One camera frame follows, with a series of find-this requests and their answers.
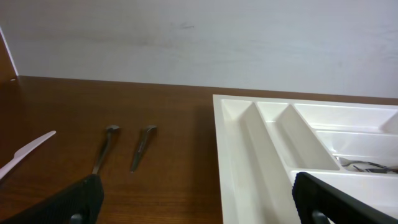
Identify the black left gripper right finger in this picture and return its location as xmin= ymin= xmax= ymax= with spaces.
xmin=292 ymin=172 xmax=397 ymax=224

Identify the small steel teaspoon right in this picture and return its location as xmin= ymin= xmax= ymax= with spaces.
xmin=130 ymin=125 xmax=157 ymax=173

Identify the white plastic knife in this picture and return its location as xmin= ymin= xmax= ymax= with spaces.
xmin=1 ymin=131 xmax=56 ymax=179

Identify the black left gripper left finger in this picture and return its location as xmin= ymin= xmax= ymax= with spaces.
xmin=1 ymin=174 xmax=104 ymax=224

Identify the white plastic cutlery tray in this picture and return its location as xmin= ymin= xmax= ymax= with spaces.
xmin=213 ymin=95 xmax=397 ymax=223

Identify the small steel teaspoon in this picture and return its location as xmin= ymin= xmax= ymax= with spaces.
xmin=130 ymin=125 xmax=157 ymax=173
xmin=92 ymin=124 xmax=120 ymax=174

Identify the steel fork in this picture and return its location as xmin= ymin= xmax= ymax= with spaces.
xmin=353 ymin=166 xmax=397 ymax=174
xmin=336 ymin=157 xmax=387 ymax=169

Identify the small steel teaspoon left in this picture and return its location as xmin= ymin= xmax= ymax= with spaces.
xmin=92 ymin=124 xmax=120 ymax=174

